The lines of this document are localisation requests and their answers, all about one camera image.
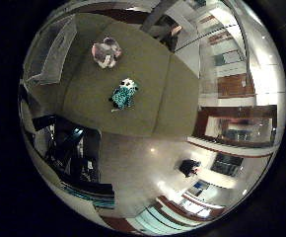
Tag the teal panda plush toy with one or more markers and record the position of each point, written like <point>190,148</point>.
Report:
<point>124,94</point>

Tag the grey and white plush toy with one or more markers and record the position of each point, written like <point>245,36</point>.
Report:
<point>106,52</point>

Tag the white open container box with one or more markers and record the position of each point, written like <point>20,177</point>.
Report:
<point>56,49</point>

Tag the black office chair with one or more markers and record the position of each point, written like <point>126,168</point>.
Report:
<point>189,167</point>

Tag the dark seated person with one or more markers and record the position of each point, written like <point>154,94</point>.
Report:
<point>169,39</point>

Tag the blue framed picture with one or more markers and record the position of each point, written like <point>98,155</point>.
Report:
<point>199,187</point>

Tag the wooden framed window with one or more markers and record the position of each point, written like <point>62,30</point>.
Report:
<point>238,126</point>

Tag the brown wooden door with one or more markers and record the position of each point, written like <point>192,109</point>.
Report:
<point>235,85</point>

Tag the teal and white board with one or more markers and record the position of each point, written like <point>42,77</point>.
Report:
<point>227,58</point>

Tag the grey metal beam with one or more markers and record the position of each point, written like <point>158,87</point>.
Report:
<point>157,14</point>

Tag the dark framed wall panel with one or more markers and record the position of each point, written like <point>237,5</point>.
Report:
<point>227,164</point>

